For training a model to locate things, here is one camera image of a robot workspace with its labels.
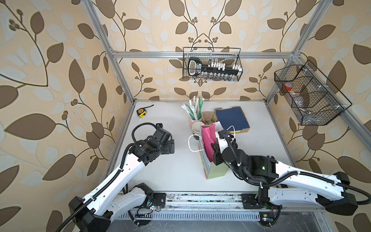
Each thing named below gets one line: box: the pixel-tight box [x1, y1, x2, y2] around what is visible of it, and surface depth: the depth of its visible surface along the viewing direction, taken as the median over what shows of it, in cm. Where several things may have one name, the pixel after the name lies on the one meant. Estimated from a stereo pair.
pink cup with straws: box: [181, 95, 204, 128], surface depth 98 cm
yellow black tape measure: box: [136, 104, 155, 118], surface depth 113 cm
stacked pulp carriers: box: [201, 111, 218, 125], surface depth 107 cm
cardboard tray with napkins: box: [214, 106, 251, 134], surface depth 107 cm
